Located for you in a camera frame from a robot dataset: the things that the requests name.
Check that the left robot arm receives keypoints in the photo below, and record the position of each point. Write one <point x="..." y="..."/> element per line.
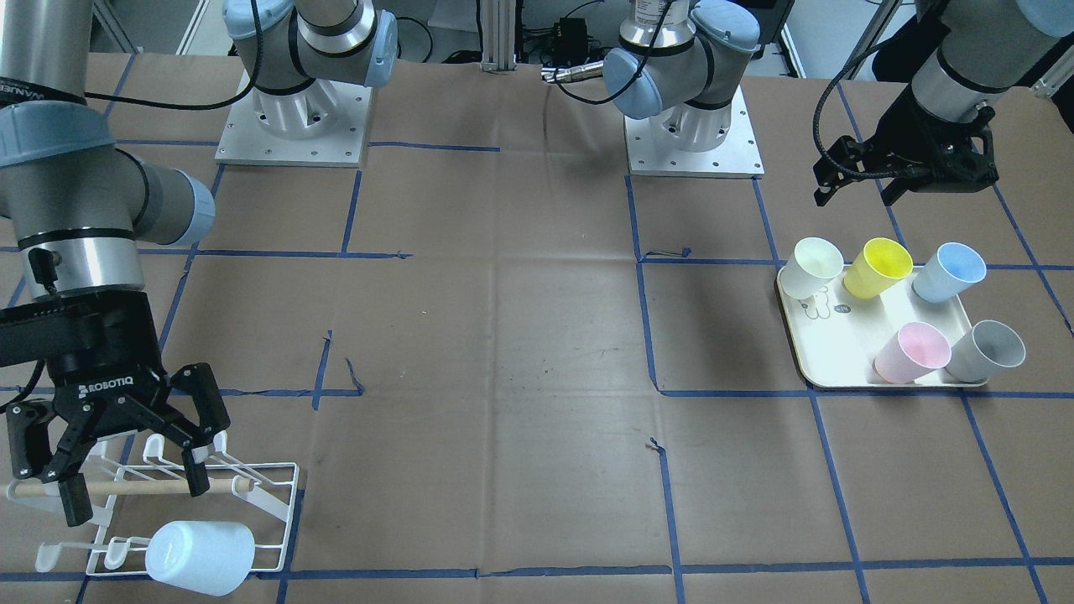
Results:
<point x="683" y="60"/>

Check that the aluminium frame post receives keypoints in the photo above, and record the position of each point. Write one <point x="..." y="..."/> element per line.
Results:
<point x="498" y="23"/>

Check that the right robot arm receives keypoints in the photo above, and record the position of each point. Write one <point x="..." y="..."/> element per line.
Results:
<point x="79" y="206"/>

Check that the light blue ikea cup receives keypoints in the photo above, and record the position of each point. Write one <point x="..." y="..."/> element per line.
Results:
<point x="208" y="557"/>

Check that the pink cup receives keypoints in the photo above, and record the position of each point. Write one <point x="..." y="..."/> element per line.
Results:
<point x="916" y="349"/>

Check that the grey cup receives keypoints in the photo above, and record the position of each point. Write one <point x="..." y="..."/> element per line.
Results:
<point x="988" y="348"/>

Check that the yellow cup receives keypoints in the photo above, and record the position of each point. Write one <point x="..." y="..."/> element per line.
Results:
<point x="879" y="266"/>

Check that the white wire cup rack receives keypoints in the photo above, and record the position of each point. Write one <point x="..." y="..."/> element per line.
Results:
<point x="271" y="488"/>

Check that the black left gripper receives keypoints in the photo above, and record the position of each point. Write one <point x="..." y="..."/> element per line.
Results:
<point x="911" y="126"/>

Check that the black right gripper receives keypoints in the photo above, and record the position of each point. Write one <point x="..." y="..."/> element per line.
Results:
<point x="102" y="377"/>

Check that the cream serving tray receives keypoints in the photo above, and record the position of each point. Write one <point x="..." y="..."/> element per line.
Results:
<point x="836" y="337"/>

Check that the cream white cup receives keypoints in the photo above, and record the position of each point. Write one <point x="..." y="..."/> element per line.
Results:
<point x="813" y="264"/>

